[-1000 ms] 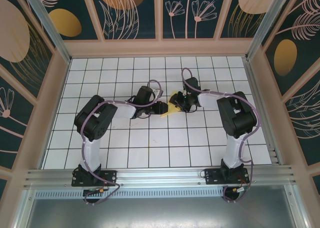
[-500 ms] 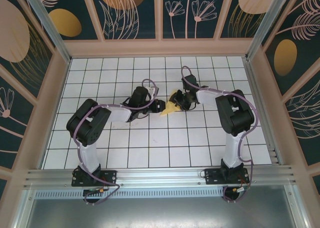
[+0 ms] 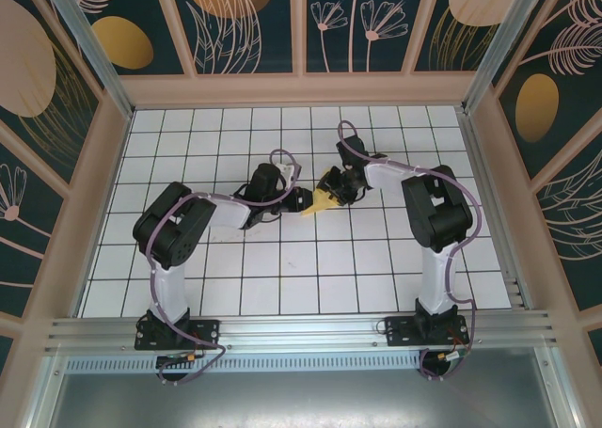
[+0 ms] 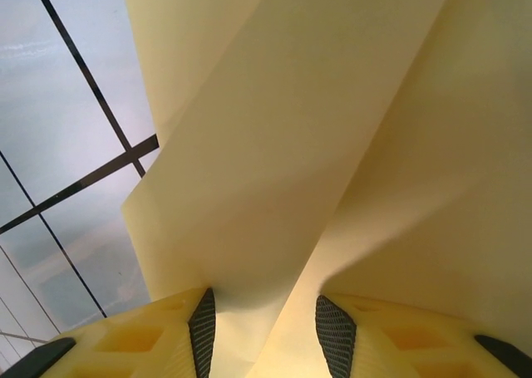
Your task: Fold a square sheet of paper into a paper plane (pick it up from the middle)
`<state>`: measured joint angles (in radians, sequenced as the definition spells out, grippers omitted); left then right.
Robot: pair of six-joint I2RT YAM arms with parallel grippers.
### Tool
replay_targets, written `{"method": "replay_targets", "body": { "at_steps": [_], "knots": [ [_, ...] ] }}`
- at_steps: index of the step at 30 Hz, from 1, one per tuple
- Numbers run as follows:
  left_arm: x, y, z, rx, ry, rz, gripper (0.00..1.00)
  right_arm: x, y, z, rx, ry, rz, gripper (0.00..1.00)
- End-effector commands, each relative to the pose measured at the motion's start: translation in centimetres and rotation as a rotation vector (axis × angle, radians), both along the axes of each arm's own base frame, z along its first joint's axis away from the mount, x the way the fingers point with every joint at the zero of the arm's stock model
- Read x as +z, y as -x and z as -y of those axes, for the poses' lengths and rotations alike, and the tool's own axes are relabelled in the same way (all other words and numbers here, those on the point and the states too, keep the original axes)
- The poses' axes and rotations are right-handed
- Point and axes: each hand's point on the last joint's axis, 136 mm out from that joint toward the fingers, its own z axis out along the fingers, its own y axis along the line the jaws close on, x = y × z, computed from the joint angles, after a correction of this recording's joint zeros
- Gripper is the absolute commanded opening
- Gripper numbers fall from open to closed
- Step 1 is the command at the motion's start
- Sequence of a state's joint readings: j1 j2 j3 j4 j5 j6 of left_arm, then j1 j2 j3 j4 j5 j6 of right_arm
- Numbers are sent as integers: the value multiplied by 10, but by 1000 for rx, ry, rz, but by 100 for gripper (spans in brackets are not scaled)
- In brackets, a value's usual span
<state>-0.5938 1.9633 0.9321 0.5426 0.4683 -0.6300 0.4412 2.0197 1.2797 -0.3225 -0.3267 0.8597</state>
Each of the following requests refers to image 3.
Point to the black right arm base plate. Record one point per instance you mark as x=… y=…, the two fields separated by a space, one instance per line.
x=400 y=334

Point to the aluminium corner post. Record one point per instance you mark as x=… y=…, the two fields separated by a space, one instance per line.
x=508 y=37
x=89 y=47

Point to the long aluminium mounting rail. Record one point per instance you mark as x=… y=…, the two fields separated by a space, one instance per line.
x=301 y=329

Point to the aluminium frame bar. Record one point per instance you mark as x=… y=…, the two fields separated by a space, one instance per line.
x=47 y=390
x=557 y=390

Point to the aluminium side rail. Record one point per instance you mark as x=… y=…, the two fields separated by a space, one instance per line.
x=491 y=211

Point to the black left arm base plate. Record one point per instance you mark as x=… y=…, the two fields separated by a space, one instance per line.
x=207 y=334

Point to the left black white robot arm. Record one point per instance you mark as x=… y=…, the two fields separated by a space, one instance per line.
x=174 y=226

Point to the grey sheet metal panel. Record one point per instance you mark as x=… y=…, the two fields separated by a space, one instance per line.
x=301 y=400

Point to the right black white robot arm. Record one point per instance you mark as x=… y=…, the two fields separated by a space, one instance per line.
x=437 y=211

